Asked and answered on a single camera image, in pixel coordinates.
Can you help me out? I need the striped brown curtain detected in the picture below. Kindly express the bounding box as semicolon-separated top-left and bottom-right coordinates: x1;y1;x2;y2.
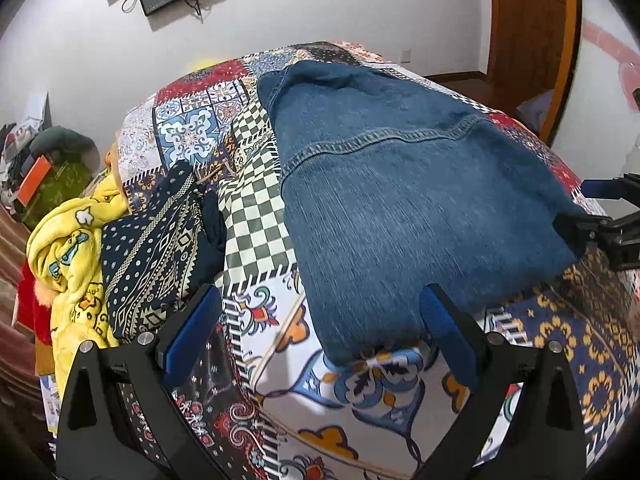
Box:
0;205;56;411

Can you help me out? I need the grey pillow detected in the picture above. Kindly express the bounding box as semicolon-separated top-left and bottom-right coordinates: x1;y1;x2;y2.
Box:
30;126;93;161

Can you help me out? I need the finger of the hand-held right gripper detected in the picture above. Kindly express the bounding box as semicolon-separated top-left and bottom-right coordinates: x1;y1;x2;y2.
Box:
580;172;640;202
554;212;640;272

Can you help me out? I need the pile of clutter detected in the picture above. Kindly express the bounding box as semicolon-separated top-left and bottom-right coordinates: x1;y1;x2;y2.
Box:
0;92;51;201

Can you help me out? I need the patchwork bed sheet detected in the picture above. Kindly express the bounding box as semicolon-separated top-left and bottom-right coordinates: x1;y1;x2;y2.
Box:
42;40;640;480

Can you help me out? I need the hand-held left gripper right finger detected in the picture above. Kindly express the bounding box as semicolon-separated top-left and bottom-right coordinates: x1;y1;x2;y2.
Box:
415;284;587;480

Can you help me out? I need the red cloth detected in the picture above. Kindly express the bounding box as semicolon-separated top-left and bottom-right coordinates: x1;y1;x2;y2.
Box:
17;260;53;346

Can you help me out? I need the orange box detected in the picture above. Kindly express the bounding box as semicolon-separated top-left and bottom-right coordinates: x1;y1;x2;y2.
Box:
14;155;53;206

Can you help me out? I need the navy patterned cloth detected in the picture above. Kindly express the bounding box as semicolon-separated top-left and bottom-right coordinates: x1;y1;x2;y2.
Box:
100;160;228;341

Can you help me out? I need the wooden room door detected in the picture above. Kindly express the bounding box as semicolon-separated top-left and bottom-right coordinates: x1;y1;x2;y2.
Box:
487;0;583;146

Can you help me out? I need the blue denim jacket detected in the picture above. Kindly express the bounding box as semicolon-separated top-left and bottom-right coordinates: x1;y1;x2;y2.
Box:
256;60;593;367

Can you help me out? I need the green patterned bag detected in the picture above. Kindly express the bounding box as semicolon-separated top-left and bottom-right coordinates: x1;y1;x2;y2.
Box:
22;157;93;226

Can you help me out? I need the yellow cartoon blanket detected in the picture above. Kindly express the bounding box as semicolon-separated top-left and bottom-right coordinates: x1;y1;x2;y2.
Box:
26;140;131;396

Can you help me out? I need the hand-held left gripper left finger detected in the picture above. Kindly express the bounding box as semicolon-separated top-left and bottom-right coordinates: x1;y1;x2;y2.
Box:
55;284;226;480

